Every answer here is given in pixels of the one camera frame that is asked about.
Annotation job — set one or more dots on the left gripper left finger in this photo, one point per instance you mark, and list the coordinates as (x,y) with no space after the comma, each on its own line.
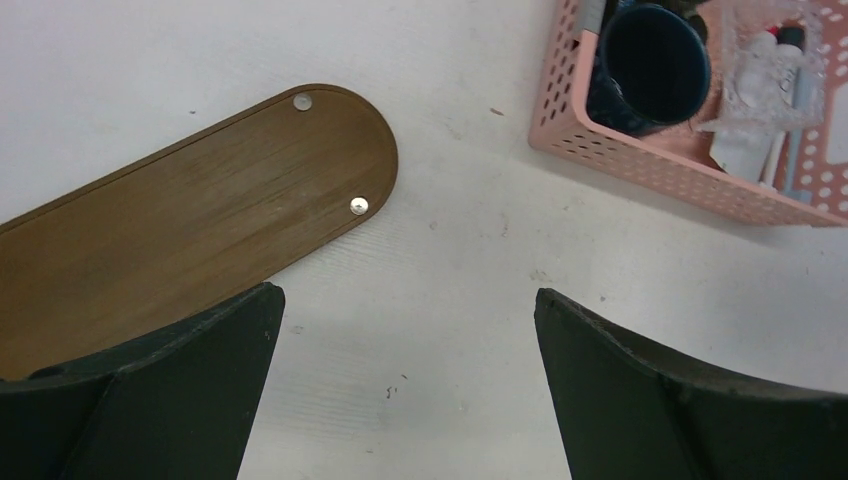
(176,403)

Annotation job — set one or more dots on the dark blue mug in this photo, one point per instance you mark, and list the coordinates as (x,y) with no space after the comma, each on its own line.
(651,69)

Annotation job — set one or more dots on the grey tape strip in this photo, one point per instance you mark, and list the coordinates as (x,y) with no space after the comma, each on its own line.
(589,16)

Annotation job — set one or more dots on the pink perforated plastic basket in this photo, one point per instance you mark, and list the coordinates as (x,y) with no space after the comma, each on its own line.
(674,162)

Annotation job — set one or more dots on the brown oval wooden tray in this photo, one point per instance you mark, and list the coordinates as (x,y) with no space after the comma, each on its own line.
(190,225)

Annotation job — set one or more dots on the light blue toothbrush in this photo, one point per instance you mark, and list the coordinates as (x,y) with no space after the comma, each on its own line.
(798,132)

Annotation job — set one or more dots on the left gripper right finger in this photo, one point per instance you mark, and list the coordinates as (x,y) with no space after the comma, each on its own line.
(628,407)

